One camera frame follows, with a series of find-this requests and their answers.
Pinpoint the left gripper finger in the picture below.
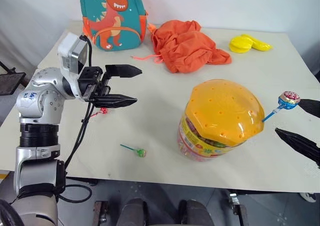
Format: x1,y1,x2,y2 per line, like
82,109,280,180
93,93,138,109
104,64,143,79

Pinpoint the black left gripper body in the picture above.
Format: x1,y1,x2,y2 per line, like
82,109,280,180
77,65,112,103

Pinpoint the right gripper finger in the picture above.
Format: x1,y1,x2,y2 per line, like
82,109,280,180
274,127,320,167
298,98,320,119

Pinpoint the orange perforated jar lid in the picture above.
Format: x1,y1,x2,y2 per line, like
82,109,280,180
184,78,266,147

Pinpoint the clear plastic lollipop jar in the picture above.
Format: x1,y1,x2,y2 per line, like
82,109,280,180
176,110,252,163

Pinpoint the red-wrapped lollipop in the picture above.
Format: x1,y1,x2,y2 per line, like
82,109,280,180
90,107,109,120

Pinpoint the blue-wrapped lollipop with blue stick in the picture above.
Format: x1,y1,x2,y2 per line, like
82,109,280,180
261,90,302,124

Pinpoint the teal dinosaur backpack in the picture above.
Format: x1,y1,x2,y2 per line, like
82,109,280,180
79,0,149,52

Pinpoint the white rounded object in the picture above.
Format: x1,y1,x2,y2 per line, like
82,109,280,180
299,192,318,203

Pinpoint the green-wrapped lollipop with green stick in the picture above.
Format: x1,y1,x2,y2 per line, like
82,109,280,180
119,143,148,159

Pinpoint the yellow round plastic disc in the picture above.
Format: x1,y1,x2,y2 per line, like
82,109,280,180
229,34,254,54
250,36,273,52

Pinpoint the black metal stand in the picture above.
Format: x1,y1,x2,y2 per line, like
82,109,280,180
0,60,27,97

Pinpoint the black table caster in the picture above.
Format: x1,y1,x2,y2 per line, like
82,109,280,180
221,189,249,226

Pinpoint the rusty caster plate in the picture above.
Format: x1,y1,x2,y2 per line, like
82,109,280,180
93,200,110,226

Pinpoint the dark rounded shape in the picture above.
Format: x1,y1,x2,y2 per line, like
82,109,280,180
116,197,151,226
178,199,215,226

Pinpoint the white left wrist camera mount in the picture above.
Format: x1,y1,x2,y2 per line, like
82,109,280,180
57,32,89,75

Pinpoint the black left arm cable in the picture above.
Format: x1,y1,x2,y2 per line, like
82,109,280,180
56,34,97,203

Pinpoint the orange drawstring cloth bag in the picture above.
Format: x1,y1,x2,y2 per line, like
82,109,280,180
131,19,233,74

